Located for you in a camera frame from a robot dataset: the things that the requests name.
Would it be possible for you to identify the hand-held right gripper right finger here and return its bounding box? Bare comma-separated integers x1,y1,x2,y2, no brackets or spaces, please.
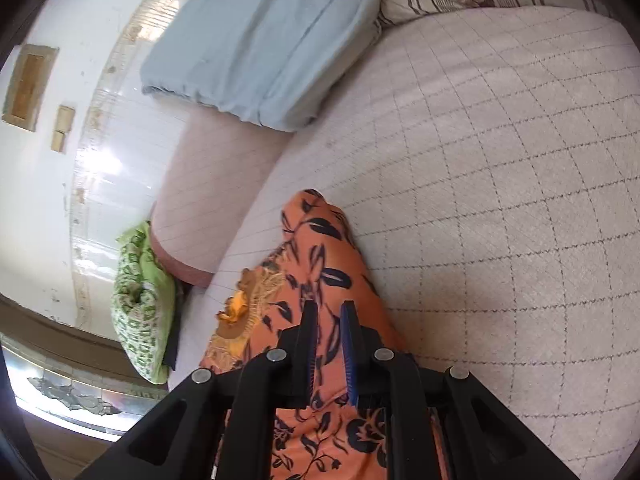
340,300,583,480

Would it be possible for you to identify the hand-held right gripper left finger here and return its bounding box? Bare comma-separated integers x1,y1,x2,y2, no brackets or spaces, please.
75,300,321,480

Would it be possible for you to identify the orange floral garment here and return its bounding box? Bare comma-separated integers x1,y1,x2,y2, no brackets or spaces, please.
199,189,451,480

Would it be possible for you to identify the green patterned pillow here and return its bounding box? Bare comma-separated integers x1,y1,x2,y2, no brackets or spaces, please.
111,220,177,385

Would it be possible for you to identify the beige bolster cushion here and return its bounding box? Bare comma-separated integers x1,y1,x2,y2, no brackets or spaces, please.
150,105,296,288

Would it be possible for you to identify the quilted pale bed cover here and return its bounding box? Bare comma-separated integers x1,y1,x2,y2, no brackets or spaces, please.
172,6,640,480

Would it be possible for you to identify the light blue pillow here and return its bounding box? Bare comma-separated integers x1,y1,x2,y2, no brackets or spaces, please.
140,0,388,133

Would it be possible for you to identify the wall switch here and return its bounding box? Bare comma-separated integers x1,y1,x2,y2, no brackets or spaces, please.
51,105,77,153

